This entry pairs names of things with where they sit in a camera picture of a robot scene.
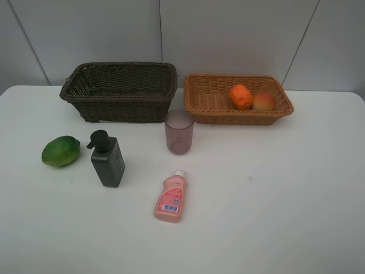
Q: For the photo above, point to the pink lotion bottle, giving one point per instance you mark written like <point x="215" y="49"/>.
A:
<point x="169" y="206"/>

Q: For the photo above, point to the black pump bottle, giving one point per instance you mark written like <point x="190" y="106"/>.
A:
<point x="106" y="158"/>

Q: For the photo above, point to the orange wicker basket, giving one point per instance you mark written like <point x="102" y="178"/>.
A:
<point x="206" y="97"/>

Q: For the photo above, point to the dark brown wicker basket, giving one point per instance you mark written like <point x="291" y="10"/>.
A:
<point x="121" y="92"/>

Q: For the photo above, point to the orange tangerine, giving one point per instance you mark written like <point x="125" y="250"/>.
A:
<point x="241" y="97"/>

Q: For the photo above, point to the translucent pink plastic cup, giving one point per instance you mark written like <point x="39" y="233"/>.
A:
<point x="179" y="126"/>

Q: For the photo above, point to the green papaya fruit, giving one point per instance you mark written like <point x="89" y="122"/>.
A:
<point x="61" y="151"/>

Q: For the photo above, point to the peach fruit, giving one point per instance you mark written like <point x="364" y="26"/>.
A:
<point x="263" y="101"/>

